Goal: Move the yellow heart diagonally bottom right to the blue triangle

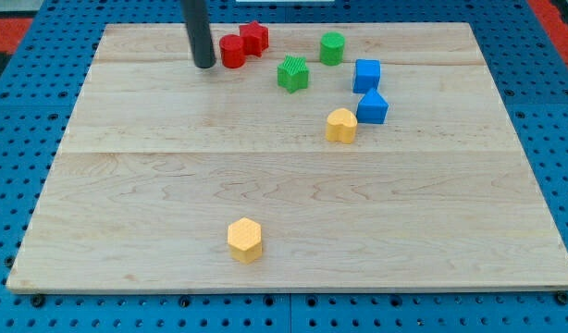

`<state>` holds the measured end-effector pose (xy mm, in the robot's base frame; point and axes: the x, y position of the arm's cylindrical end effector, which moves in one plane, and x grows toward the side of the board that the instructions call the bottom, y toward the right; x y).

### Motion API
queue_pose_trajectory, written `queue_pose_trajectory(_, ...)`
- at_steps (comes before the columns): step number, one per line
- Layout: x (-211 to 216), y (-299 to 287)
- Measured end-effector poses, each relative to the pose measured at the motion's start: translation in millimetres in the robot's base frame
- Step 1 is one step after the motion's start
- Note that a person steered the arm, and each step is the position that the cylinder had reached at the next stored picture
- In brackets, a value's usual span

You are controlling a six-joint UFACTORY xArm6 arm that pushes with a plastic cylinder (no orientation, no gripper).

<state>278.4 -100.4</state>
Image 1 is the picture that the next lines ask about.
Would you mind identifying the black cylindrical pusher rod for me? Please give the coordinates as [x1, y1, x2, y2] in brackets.
[180, 0, 216, 68]

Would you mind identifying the yellow heart block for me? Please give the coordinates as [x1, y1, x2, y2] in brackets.
[325, 108, 358, 144]

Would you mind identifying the blue triangle block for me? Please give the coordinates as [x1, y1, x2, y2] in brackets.
[356, 89, 389, 124]

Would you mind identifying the red cylinder block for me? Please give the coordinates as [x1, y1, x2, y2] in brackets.
[219, 34, 246, 68]

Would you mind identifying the red star block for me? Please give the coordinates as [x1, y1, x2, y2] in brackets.
[239, 20, 269, 57]

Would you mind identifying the green star block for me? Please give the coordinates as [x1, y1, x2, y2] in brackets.
[277, 55, 309, 93]

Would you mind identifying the green cylinder block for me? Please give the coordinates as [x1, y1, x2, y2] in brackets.
[319, 31, 345, 66]

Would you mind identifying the blue cube block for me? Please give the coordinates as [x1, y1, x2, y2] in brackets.
[352, 59, 381, 93]

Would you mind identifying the wooden board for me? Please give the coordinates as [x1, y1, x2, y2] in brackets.
[6, 23, 568, 294]

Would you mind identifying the yellow hexagon block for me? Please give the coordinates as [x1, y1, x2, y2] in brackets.
[228, 217, 263, 264]

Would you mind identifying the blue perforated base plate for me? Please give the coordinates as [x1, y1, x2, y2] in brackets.
[0, 1, 568, 332]

